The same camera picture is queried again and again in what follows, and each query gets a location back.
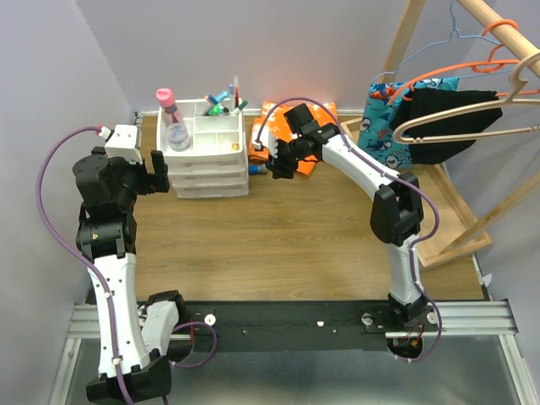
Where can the clear paperclip jar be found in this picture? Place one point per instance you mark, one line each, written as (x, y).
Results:
(178, 136)

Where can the blue shark print cloth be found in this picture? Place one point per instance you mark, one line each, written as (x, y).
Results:
(375, 134)

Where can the aluminium rail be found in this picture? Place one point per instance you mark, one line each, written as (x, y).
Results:
(459, 319)

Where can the white drawer organizer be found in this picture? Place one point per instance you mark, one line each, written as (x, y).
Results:
(209, 168)

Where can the pink cap pen tube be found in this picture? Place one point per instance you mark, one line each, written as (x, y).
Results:
(167, 102)

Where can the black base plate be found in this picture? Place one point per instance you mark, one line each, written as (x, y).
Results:
(284, 326)

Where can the orange folded cloth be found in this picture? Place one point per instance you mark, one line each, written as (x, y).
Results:
(278, 126)

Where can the green white pen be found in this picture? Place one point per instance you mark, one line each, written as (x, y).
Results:
(236, 111)

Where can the black garment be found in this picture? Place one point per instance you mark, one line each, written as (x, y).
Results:
(426, 101)

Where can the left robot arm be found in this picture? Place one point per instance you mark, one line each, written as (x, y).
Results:
(134, 343)

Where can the blue grey glue stick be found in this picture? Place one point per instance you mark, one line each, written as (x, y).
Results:
(254, 170)

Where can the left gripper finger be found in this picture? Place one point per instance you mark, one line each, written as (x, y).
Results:
(159, 165)
(153, 186)

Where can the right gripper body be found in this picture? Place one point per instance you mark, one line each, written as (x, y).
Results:
(287, 156)

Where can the wooden clothes rack frame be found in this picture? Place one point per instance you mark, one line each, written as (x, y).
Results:
(506, 31)

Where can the red white pen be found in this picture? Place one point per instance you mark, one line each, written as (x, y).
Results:
(236, 90)

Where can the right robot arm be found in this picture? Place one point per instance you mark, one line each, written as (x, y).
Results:
(397, 200)

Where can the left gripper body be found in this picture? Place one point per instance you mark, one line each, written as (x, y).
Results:
(129, 175)

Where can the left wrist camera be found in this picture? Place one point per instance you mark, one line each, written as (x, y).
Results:
(123, 141)

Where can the green black highlighter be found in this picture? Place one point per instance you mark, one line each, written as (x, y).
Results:
(216, 110)

